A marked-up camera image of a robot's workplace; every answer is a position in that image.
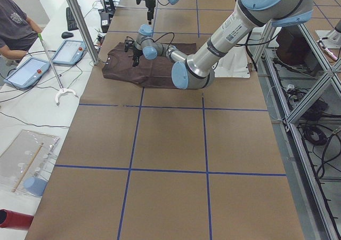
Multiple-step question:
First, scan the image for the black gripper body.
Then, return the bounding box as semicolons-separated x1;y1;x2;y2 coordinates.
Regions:
133;47;143;58
146;0;155;13

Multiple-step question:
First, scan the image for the dark brown t-shirt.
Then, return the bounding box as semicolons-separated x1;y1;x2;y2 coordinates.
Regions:
102;41;198;89

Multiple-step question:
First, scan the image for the far teach pendant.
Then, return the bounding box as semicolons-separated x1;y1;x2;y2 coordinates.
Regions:
52;39;86;66

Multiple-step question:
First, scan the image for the teach pendant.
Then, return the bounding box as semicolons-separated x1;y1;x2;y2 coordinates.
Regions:
52;39;86;66
4;57;51;89

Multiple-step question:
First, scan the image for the black keyboard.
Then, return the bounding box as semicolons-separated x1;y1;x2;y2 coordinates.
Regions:
66;7;78;31

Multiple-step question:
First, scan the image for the black computer mouse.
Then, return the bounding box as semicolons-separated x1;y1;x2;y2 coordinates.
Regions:
61;31;74;39

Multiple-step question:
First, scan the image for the white reacher grabber tool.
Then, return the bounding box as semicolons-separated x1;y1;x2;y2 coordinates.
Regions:
38;33;78;106

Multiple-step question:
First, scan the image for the near teach pendant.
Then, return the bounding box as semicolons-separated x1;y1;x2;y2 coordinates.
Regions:
4;57;51;89

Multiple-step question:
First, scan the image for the person in grey shirt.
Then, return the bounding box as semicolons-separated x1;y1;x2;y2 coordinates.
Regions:
1;0;42;61

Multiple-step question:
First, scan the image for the wooden stick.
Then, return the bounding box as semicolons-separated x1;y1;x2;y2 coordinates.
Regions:
11;142;44;193

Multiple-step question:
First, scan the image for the clear plastic bag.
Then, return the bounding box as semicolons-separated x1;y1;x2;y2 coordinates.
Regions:
1;130;60;197

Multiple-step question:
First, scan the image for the blue plastic cup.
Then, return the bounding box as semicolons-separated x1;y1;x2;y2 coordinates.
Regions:
23;177;47;197

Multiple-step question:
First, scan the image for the red cylinder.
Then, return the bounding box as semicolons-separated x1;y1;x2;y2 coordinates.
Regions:
1;209;34;230

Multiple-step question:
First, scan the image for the aluminium frame post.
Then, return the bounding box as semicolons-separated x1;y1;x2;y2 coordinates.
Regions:
66;0;100;65

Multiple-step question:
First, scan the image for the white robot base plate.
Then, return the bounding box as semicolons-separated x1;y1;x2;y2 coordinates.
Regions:
214;47;250;78

